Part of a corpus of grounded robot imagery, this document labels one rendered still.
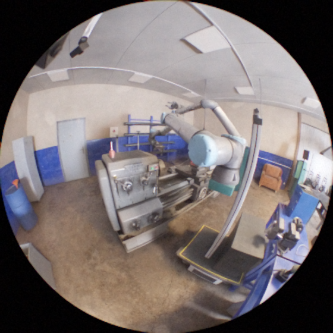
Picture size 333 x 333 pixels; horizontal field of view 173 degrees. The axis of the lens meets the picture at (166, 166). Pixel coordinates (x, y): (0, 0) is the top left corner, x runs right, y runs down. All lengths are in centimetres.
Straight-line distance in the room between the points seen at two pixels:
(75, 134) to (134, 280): 410
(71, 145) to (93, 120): 116
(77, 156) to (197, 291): 453
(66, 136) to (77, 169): 121
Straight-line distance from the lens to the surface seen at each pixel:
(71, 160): 432
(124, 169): 103
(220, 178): 65
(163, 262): 174
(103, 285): 177
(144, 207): 125
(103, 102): 434
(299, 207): 181
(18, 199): 294
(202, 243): 160
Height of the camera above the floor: 163
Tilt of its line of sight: 19 degrees down
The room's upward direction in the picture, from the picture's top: 3 degrees clockwise
